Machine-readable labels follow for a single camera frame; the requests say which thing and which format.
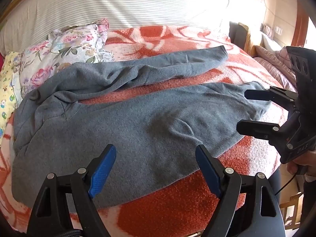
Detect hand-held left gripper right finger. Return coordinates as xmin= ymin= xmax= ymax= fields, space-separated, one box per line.
xmin=195 ymin=144 xmax=286 ymax=237

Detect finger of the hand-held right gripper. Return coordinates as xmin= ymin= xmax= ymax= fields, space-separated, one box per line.
xmin=244 ymin=86 xmax=300 ymax=115
xmin=236 ymin=119 xmax=294 ymax=151

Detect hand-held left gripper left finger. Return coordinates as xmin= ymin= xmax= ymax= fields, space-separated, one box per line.
xmin=26 ymin=144 xmax=117 ymax=237

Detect grey fleece pants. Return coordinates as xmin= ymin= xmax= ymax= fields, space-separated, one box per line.
xmin=12 ymin=46 xmax=272 ymax=208

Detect person's right hand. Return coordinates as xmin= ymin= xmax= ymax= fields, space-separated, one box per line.
xmin=286 ymin=150 xmax=316 ymax=176

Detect pink striped bed cover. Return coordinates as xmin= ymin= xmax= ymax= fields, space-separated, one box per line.
xmin=254 ymin=45 xmax=297 ymax=90

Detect orange and white blanket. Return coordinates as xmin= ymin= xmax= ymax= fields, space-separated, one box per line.
xmin=0 ymin=25 xmax=297 ymax=237

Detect white pillow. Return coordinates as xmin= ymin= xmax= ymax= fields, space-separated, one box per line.
xmin=261 ymin=33 xmax=282 ymax=53

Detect dark chair with yellow cloth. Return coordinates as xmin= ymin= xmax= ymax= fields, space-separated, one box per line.
xmin=229 ymin=21 xmax=251 ymax=53

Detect wooden stool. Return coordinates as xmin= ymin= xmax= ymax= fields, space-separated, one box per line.
xmin=281 ymin=192 xmax=305 ymax=228

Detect floral pillow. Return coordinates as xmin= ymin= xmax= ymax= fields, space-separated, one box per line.
xmin=20 ymin=18 xmax=115 ymax=99

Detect yellow cartoon print cloth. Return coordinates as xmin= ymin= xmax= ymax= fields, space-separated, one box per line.
xmin=0 ymin=51 xmax=22 ymax=139

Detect white striped bedding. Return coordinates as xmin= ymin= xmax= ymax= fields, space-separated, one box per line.
xmin=0 ymin=0 xmax=234 ymax=55

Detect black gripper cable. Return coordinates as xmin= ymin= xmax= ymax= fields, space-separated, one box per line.
xmin=275 ymin=174 xmax=298 ymax=196

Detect wooden door frame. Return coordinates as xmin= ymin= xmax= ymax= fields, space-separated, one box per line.
xmin=295 ymin=0 xmax=312 ymax=48

